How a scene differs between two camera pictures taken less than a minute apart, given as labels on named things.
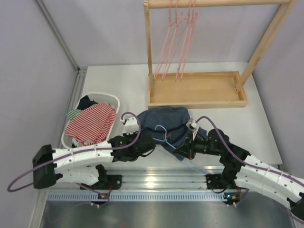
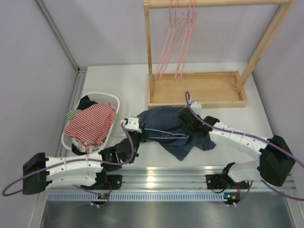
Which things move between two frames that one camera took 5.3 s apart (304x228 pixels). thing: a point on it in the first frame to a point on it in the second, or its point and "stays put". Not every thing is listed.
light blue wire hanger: (190, 164) to (167, 133)
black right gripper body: (200, 145) to (188, 128)
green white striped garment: (71, 114) stays put
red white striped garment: (93, 125) stays put
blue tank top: (168, 128) stays put
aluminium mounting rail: (161, 178) stays put
